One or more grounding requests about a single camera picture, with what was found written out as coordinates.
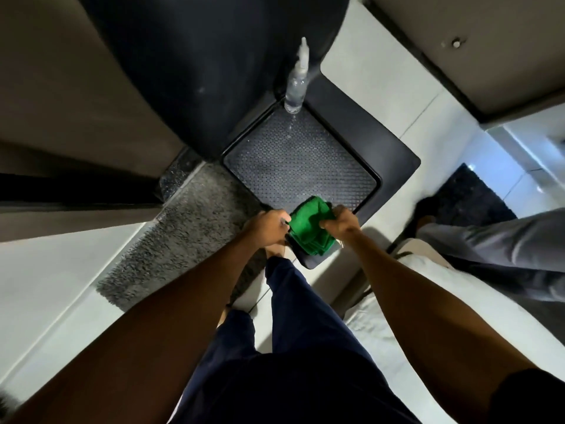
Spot person's right hand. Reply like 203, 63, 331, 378
319, 205, 362, 244

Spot person's left hand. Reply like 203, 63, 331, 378
241, 209, 292, 249

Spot green microfibre cloth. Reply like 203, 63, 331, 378
285, 196, 339, 257

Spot person's left forearm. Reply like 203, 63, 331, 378
6, 236, 265, 424

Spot person's right forearm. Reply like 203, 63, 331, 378
343, 231, 538, 424

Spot black rubber car floor mat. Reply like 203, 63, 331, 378
221, 71, 422, 271

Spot grey shaggy rug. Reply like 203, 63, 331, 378
96, 161, 268, 312

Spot person's navy trousers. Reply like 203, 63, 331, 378
169, 256, 421, 424

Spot clear spray bottle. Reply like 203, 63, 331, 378
284, 37, 311, 115

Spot dark shaggy rug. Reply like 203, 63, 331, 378
403, 163, 518, 245

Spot large black rounded container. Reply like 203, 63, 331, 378
76, 0, 352, 162

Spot beige door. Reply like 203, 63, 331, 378
365, 0, 565, 125

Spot person's black shirt sleeve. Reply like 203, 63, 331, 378
485, 367, 565, 424

